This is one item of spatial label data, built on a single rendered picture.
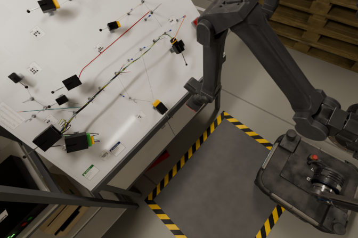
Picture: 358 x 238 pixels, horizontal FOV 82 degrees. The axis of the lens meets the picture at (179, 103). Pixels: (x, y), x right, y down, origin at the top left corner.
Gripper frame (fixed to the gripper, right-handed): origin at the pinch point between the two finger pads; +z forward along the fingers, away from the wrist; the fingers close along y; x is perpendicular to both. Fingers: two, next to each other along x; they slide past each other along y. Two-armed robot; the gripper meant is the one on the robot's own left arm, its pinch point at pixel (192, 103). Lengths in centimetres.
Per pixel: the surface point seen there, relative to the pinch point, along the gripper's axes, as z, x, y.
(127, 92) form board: 15.3, -30.5, 14.6
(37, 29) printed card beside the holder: -1, -78, 21
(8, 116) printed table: 8, -62, 58
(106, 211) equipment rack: 87, 10, 87
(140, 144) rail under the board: 25.9, -5.9, 31.3
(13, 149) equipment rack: 31, -57, 74
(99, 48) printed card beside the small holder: 6, -55, 7
